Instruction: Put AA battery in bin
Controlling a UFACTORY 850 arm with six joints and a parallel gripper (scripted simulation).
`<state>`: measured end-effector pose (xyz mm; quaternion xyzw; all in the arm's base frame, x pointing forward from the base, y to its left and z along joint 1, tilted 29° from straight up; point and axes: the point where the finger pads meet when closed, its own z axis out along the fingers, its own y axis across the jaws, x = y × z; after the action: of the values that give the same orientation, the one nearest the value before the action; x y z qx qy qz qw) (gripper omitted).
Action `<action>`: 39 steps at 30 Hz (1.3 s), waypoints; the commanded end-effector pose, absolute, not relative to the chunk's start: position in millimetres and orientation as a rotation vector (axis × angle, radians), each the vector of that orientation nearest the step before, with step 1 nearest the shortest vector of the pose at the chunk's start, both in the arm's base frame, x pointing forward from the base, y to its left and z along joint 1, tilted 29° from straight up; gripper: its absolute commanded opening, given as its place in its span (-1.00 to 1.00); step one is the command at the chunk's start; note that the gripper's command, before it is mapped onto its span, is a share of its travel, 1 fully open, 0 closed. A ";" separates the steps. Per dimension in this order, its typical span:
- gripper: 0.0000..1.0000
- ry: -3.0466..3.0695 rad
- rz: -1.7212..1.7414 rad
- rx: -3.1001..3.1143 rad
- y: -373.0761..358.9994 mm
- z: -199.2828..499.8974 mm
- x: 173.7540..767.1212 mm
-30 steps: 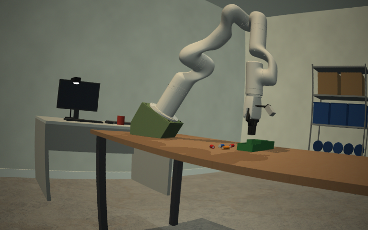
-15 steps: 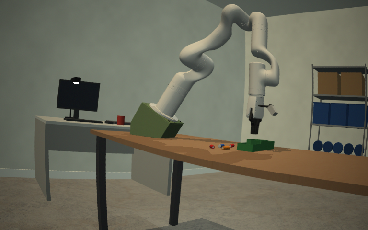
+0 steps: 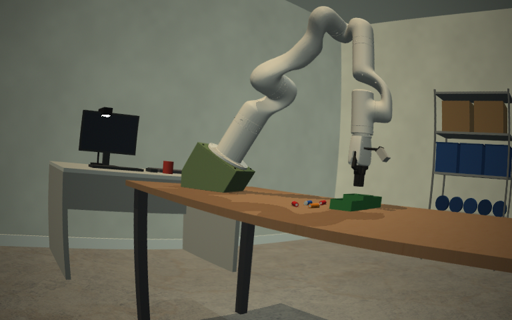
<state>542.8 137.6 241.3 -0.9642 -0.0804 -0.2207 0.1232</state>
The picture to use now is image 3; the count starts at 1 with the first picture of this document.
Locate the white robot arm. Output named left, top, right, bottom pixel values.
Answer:
left=208, top=6, right=392, bottom=170

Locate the green rack of bins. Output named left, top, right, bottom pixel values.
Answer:
left=329, top=193, right=382, bottom=211

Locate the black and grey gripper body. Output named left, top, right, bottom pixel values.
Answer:
left=348, top=135, right=372, bottom=166

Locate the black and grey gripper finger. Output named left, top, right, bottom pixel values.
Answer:
left=362, top=166, right=368, bottom=187
left=351, top=151, right=363, bottom=187

